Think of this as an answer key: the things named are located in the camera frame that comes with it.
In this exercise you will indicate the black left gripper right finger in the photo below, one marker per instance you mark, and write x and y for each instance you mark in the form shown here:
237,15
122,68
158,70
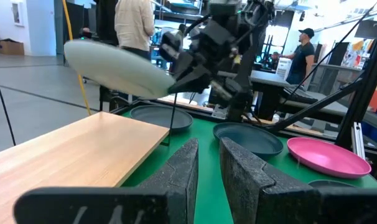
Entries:
247,193

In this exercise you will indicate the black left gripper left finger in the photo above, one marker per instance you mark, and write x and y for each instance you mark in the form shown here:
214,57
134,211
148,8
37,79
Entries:
176,193

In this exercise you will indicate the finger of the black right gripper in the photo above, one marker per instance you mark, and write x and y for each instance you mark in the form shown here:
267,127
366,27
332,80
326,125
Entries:
194,82
183,65

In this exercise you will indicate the dark grey plate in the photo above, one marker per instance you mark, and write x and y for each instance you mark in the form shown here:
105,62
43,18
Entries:
330,184
157,117

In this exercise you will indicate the dark teal plate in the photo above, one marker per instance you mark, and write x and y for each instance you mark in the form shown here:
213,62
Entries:
250,138

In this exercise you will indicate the light green plate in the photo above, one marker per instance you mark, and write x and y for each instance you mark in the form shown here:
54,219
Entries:
114,67

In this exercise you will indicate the magenta pink plate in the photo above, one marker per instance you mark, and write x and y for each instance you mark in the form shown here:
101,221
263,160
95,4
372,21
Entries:
328,158

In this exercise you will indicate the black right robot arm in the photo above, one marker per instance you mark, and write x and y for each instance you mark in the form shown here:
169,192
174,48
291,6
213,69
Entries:
250,77

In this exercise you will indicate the wooden shelf black metal legs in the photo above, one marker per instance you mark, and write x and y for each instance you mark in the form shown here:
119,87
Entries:
67,155

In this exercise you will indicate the person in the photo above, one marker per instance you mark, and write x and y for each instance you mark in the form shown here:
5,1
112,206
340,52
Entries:
86,32
180,34
274,59
300,59
134,25

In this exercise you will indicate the green table mat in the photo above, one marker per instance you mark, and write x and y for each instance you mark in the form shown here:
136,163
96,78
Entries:
208,174

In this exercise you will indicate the metal storage rack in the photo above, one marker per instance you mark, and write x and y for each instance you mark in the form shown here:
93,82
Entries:
176,15

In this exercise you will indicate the grey desk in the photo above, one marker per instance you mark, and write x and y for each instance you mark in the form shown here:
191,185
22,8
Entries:
269,79

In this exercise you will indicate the white ribbed box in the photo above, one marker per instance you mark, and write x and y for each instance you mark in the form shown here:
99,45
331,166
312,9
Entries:
283,68

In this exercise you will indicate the black partition panel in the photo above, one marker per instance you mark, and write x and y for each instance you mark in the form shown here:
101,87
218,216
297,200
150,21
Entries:
106,21

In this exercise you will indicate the cardboard box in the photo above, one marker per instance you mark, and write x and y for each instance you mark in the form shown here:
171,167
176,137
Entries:
9,48

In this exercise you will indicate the silver aluminium bracket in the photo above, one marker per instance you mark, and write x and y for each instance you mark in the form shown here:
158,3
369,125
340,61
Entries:
358,140

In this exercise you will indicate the colourful wall poster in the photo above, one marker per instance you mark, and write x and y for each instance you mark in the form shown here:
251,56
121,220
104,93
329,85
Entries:
356,53

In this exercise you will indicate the black metal rig frame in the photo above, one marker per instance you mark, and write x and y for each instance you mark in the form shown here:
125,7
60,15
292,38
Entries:
364,84

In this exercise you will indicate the black wall monitor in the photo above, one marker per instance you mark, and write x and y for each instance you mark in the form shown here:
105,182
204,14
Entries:
367,29

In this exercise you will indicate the framed wall picture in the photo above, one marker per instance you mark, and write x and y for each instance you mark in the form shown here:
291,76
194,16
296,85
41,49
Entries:
16,13

